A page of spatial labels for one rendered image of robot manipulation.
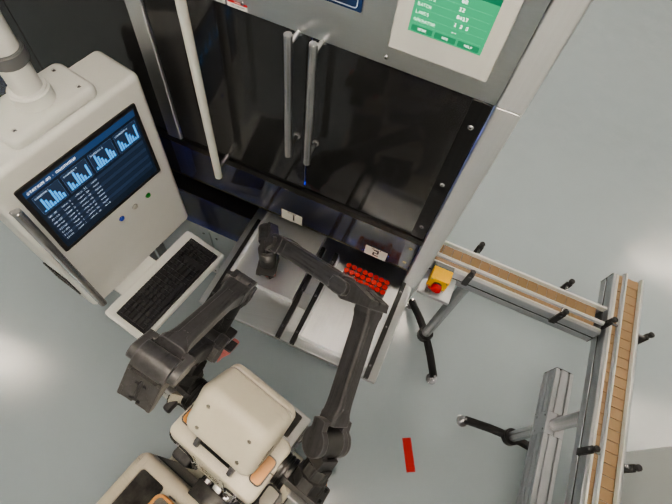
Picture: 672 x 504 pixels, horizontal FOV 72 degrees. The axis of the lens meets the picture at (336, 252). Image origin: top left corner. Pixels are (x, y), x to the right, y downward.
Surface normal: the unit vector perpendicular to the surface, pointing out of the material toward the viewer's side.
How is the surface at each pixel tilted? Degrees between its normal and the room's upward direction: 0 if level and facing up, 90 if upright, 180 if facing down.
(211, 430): 48
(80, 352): 0
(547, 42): 90
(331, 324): 0
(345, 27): 90
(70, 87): 0
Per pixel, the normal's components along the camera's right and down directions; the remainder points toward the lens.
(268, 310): 0.09, -0.47
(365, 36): -0.40, 0.79
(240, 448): -0.38, 0.18
